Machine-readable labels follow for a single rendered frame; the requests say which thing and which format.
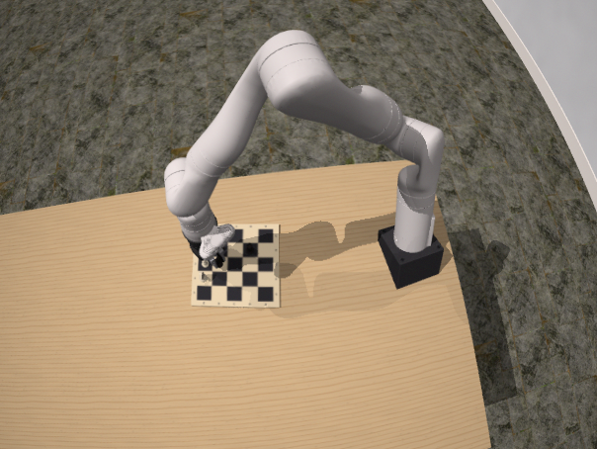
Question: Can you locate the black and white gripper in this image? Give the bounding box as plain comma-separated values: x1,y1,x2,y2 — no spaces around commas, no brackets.
181,211,235,269

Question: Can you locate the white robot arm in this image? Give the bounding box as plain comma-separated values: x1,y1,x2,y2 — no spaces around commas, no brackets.
164,30,445,252

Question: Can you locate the chessboard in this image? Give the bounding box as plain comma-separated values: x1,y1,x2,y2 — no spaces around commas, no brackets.
191,224,280,308

